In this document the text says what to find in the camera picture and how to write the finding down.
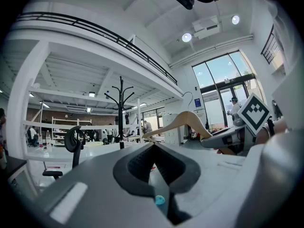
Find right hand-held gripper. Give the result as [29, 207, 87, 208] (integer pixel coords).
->
[200, 93, 271, 155]

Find white metal shelving unit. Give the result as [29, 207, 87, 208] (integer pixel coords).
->
[22, 78, 143, 161]

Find tall glass entrance window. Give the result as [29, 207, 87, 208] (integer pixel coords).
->
[191, 50, 265, 134]

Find dark wooden desk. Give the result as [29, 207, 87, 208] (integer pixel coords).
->
[0, 155, 27, 187]

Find short black mezzanine railing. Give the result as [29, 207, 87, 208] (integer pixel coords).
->
[260, 24, 281, 65]

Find black coat rack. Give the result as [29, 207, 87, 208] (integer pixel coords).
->
[104, 76, 135, 150]

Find white lockers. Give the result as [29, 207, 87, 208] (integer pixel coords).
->
[162, 114, 184, 145]

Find wooden hanger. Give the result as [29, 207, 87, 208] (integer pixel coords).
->
[142, 91, 236, 155]

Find person's right forearm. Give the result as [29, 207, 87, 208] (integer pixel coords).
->
[256, 118, 289, 145]

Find white storage shelves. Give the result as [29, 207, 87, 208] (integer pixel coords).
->
[51, 116, 92, 147]

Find long black mezzanine railing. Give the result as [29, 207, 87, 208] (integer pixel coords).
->
[16, 11, 178, 86]

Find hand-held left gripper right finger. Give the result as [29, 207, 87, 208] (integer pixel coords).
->
[153, 142, 264, 228]

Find red label bottle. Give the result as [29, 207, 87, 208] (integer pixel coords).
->
[45, 130, 53, 153]

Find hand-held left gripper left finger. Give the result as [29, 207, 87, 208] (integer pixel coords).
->
[40, 142, 175, 228]

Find white ceiling air conditioner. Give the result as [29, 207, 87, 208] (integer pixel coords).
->
[191, 16, 221, 39]

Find black office chair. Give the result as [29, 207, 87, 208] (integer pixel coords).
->
[42, 125, 86, 181]

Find black framed window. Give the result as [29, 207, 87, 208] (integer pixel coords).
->
[142, 107, 166, 131]

